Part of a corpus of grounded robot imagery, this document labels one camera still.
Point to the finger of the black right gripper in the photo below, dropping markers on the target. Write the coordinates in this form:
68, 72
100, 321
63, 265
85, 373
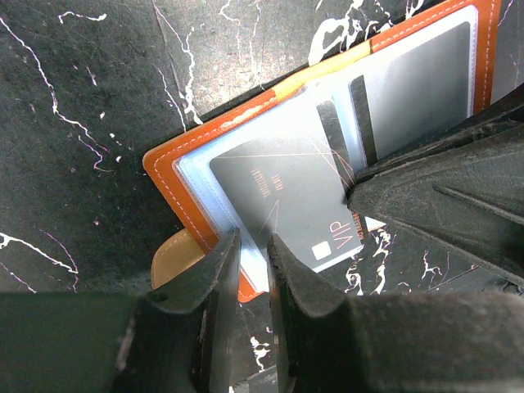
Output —
461, 189

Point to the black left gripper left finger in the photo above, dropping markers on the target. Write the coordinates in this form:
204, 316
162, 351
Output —
177, 338

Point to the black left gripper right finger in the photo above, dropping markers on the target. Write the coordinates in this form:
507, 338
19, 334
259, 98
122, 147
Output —
328, 341

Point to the grey VIP card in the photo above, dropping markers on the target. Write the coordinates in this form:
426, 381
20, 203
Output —
295, 188

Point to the brown leather card holder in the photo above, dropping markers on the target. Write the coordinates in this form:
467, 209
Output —
312, 102

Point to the dark card in holder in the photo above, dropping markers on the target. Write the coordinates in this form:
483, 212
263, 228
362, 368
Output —
417, 86

